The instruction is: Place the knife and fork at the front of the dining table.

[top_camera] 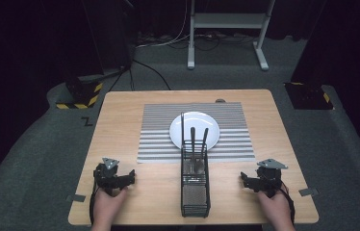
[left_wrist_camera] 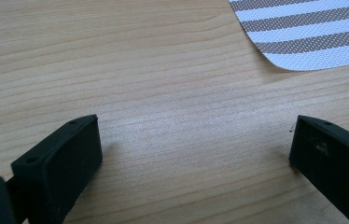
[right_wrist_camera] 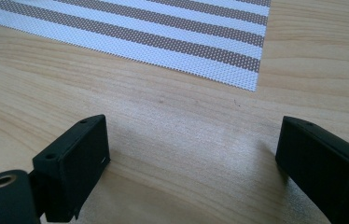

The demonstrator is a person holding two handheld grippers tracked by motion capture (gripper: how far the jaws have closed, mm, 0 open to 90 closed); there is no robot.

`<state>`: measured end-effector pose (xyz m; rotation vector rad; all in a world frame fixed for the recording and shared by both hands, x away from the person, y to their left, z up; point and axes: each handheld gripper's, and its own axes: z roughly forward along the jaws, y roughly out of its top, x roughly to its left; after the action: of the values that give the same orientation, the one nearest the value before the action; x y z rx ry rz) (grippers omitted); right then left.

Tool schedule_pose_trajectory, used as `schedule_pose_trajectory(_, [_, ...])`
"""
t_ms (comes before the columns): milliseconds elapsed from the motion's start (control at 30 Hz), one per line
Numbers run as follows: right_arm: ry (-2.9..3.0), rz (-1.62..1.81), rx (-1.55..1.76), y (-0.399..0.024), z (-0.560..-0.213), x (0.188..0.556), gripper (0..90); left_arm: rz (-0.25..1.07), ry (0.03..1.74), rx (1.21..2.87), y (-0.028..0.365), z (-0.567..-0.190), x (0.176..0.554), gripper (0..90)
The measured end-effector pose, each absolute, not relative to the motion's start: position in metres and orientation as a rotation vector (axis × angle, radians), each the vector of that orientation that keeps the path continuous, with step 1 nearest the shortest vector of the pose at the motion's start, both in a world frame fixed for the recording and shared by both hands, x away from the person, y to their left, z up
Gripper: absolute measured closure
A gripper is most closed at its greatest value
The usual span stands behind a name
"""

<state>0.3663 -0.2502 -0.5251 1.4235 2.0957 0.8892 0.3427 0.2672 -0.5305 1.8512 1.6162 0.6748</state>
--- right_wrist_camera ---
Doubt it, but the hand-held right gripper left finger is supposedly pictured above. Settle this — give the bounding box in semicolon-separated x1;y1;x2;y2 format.
32;114;112;224

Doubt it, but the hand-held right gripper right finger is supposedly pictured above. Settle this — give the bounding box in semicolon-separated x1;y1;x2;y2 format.
274;115;349;224

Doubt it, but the grey white striped placemat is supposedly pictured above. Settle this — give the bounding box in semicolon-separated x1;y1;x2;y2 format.
0;0;272;93

